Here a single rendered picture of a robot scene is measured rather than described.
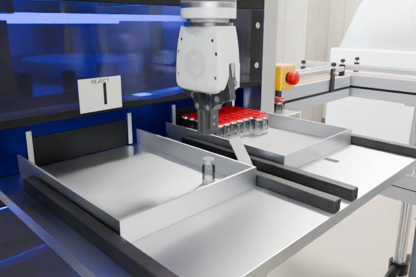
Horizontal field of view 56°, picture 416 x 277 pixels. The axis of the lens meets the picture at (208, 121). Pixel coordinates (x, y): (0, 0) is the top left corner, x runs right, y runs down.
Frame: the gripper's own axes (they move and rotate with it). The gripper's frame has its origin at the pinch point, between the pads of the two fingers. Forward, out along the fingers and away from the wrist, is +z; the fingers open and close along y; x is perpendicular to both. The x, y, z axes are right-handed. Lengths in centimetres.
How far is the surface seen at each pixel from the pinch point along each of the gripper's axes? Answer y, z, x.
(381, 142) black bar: 12.7, 9.3, 39.6
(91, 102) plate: -19.8, -1.4, -9.7
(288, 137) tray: -6.3, 10.9, 32.9
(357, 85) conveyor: -28, 10, 116
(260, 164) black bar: 2.3, 9.6, 11.2
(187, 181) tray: -3.2, 10.9, -1.7
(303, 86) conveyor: -31, 6, 78
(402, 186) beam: -6, 49, 118
